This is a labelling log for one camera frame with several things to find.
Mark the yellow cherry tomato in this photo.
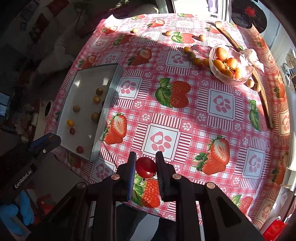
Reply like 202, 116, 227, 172
193, 58, 202, 66
93, 96, 100, 104
67, 120, 75, 128

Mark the brown kiwi berry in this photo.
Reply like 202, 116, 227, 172
187, 52, 196, 61
72, 105, 81, 113

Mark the brown kiwi fruit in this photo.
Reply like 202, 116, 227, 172
91, 112, 101, 123

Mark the grey rectangular tray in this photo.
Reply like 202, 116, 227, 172
57, 64, 123, 161

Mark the dark olive fruit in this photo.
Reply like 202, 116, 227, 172
96, 88, 103, 96

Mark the strawberry pattern tablecloth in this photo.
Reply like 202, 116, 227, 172
46, 14, 291, 228

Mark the wooden serving board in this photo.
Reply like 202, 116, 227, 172
215, 21, 276, 130

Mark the beige longan fruit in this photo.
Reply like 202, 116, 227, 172
245, 79, 255, 88
252, 83, 261, 92

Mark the glass fruit bowl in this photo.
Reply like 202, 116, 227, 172
209, 45, 252, 86

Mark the large orange in bowl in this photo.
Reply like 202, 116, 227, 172
215, 47, 228, 61

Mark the crumpled white tissue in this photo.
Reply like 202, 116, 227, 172
239, 49, 265, 73

